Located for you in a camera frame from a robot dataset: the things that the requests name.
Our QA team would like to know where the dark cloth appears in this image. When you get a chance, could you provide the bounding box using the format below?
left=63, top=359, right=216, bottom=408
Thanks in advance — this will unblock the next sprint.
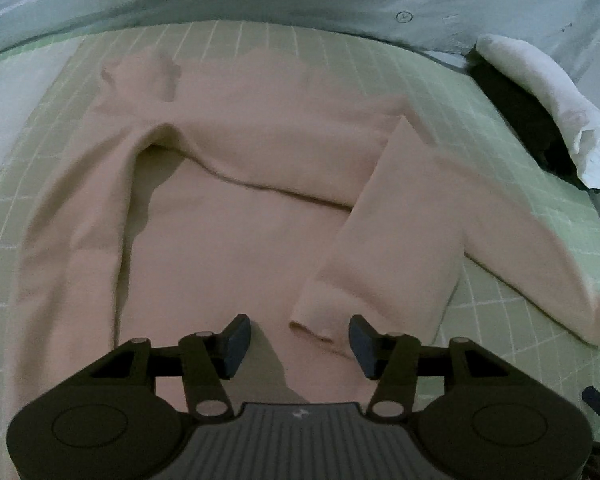
left=466, top=52, right=600, bottom=193

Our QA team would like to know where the green grid mat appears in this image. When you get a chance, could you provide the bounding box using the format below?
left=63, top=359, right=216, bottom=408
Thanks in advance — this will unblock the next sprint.
left=0, top=20, right=600, bottom=441

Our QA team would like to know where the white folded cloth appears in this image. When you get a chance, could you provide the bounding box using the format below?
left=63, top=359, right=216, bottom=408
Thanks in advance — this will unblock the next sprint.
left=475, top=33, right=600, bottom=194

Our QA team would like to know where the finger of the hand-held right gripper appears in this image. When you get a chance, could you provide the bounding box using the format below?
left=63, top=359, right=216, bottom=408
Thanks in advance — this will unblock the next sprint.
left=581, top=386, right=600, bottom=423

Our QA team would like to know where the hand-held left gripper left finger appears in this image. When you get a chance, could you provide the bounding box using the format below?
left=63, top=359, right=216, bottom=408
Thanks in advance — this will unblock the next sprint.
left=82, top=313, right=252, bottom=418

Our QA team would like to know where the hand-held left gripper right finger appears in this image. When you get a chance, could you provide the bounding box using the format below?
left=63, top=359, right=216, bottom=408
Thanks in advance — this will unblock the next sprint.
left=348, top=314, right=520, bottom=418

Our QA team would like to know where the beige sweater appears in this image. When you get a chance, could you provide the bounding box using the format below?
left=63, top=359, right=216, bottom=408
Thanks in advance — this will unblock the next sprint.
left=7, top=47, right=600, bottom=411

